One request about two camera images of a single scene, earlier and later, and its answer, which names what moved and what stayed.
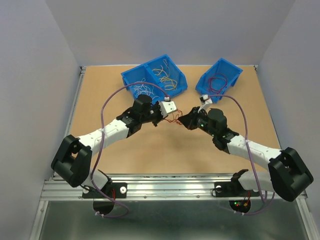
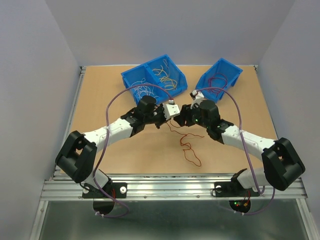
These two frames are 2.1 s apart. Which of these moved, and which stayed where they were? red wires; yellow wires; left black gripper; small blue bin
Moved: red wires
Stayed: small blue bin; yellow wires; left black gripper
